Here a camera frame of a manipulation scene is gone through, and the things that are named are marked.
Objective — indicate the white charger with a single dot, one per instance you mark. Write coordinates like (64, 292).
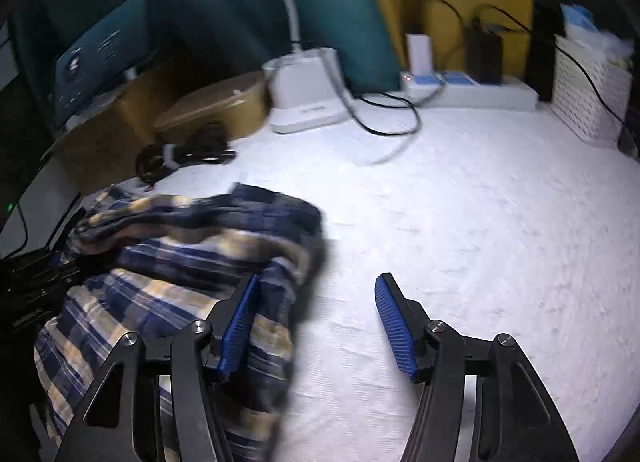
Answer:
(419, 54)

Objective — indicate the white desk lamp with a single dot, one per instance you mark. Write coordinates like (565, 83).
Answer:
(305, 102)

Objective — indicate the dark window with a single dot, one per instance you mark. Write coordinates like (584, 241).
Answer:
(542, 67)

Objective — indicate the blue plastic pack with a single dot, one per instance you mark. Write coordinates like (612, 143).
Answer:
(580, 22)

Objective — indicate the blue yellow plaid shirt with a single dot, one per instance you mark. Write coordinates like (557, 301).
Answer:
(165, 262)

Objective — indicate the teal curtain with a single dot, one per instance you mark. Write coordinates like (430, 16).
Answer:
(210, 2)

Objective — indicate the white perforated basket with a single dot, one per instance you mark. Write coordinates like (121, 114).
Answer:
(585, 87)

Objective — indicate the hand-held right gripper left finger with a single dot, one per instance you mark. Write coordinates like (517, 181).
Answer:
(240, 327)

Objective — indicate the black charger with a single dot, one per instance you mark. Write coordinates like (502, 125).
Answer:
(484, 57)

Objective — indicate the round wooden box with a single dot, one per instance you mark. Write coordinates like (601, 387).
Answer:
(215, 102)

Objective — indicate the tablet with lit screen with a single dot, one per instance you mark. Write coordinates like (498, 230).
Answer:
(100, 52)

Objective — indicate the cardboard box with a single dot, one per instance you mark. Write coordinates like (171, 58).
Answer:
(120, 132)

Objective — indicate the white power strip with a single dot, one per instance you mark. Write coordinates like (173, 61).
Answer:
(490, 94)

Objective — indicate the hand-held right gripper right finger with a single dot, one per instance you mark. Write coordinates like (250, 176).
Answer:
(395, 327)

